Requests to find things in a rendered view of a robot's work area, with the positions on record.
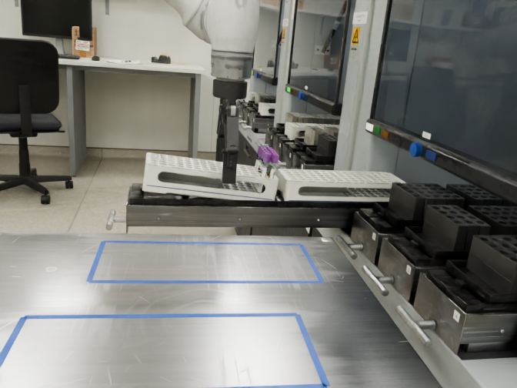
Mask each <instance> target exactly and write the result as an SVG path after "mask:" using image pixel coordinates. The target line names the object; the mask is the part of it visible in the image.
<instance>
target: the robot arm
mask: <svg viewBox="0 0 517 388"><path fill-rule="evenodd" d="M164 1H165V2H167V3H168V4H169V5H170V6H172V7H173V8H174V9H175V10H176V11H177V12H178V13H179V14H180V16H181V18H182V24H183V25H184V26H185V27H186V28H187V29H188V30H190V31H191V32H192V33H193V34H194V35H196V36H197V37H198V38H199V39H201V40H203V41H204V42H206V43H208V44H210V45H211V46H212V50H213V51H212V52H211V67H212V68H211V73H210V75H211V76H213V77H216V79H213V89H212V94H213V96H214V97H216V98H220V99H219V101H220V105H219V114H218V125H217V131H216V133H217V139H216V154H215V161H216V162H223V164H222V183H226V184H235V182H236V170H237V158H238V152H239V141H238V114H239V106H236V100H237V99H245V98H246V97H247V87H248V82H246V81H245V80H246V79H250V78H251V77H252V60H253V51H254V47H255V43H256V40H257V36H258V31H259V8H260V4H259V0H164ZM229 146H233V147H229Z"/></svg>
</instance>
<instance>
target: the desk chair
mask: <svg viewBox="0 0 517 388"><path fill-rule="evenodd" d="M58 104H59V70H58V50H57V48H56V47H55V46H54V45H53V44H52V43H51V42H48V41H45V40H37V39H25V38H3V37H0V134H9V135H10V136H11V137H13V138H15V137H19V138H18V144H19V151H18V154H19V163H18V167H19V175H1V174H0V181H4V182H3V183H1V184H0V191H2V190H5V189H10V188H13V187H16V186H20V185H26V186H28V187H30V188H32V189H34V190H36V191H38V192H40V193H42V194H45V195H44V196H41V204H45V203H46V204H50V196H47V194H49V193H48V190H47V189H46V188H45V187H44V186H42V185H41V184H39V182H57V181H65V188H66V189H68V187H69V186H70V189H73V181H70V180H72V177H71V176H38V175H37V170H36V168H31V167H30V162H29V154H28V141H27V137H36V136H37V135H38V133H47V132H65V131H59V129H60V128H61V127H62V123H61V122H60V121H59V120H58V119H57V118H56V117H55V116H54V115H53V114H51V113H50V112H53V111H54V110H56V108H57V107H58Z"/></svg>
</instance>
